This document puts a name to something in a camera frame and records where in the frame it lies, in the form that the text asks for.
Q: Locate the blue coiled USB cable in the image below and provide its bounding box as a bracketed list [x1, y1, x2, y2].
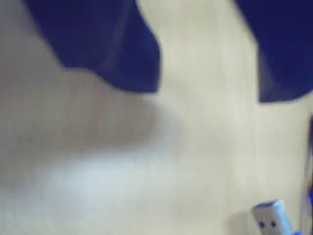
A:
[251, 199, 304, 235]

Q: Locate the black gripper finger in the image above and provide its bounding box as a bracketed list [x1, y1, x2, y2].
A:
[236, 0, 313, 103]
[23, 0, 161, 93]

